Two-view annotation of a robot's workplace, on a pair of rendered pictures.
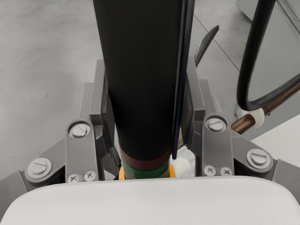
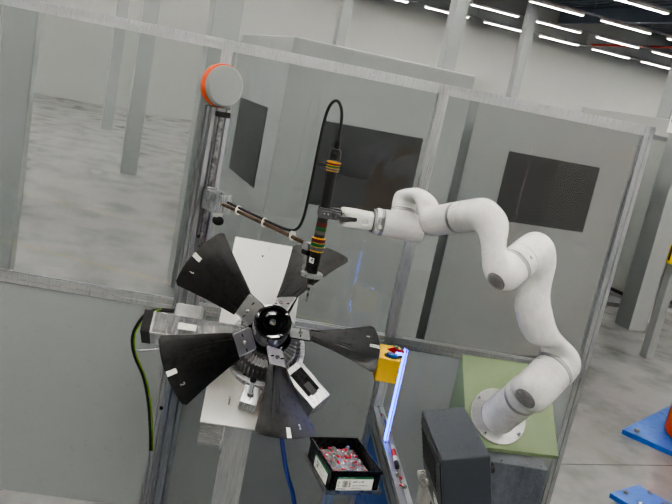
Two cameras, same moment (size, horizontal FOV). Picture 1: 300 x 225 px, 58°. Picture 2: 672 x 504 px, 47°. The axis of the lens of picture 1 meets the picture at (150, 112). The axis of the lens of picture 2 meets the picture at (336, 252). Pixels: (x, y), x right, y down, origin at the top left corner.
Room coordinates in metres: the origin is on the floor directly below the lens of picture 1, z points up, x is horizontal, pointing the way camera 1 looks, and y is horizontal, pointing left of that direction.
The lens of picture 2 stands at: (0.26, 2.37, 1.97)
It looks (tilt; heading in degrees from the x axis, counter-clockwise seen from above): 12 degrees down; 265
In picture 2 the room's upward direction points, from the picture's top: 11 degrees clockwise
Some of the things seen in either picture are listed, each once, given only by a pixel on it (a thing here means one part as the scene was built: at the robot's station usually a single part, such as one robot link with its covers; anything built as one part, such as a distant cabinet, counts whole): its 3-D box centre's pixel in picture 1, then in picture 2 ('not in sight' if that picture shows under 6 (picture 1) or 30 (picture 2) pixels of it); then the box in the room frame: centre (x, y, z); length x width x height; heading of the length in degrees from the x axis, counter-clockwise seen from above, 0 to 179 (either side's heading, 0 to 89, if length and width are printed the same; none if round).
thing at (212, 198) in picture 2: not in sight; (215, 200); (0.47, -0.50, 1.47); 0.10 x 0.07 x 0.08; 126
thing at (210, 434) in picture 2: not in sight; (215, 408); (0.33, -0.33, 0.73); 0.15 x 0.09 x 0.22; 91
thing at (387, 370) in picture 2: not in sight; (387, 364); (-0.26, -0.30, 1.02); 0.16 x 0.10 x 0.11; 91
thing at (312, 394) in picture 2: not in sight; (303, 389); (0.05, -0.03, 0.98); 0.20 x 0.16 x 0.20; 91
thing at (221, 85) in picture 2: not in sight; (221, 85); (0.52, -0.58, 1.88); 0.17 x 0.15 x 0.16; 1
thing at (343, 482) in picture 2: not in sight; (343, 463); (-0.10, 0.17, 0.85); 0.22 x 0.17 x 0.07; 107
